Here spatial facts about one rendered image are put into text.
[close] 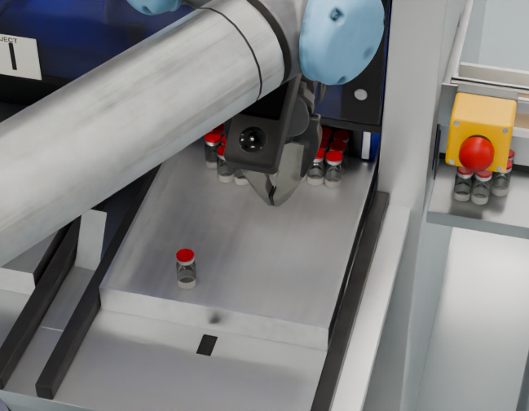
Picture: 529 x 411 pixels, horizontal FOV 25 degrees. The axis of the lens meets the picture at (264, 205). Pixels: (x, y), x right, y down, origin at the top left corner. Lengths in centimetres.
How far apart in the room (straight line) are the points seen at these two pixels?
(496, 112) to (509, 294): 130
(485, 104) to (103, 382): 54
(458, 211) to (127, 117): 80
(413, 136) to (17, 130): 76
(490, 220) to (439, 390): 101
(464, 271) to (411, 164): 127
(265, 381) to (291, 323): 7
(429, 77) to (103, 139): 69
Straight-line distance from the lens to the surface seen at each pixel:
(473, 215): 149
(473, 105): 141
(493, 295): 266
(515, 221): 149
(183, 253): 134
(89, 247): 140
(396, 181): 146
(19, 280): 138
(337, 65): 82
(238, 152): 101
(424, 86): 137
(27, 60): 152
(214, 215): 146
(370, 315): 134
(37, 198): 72
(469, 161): 138
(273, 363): 129
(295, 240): 143
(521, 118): 157
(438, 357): 251
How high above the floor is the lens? 184
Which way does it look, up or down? 41 degrees down
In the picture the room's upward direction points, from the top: straight up
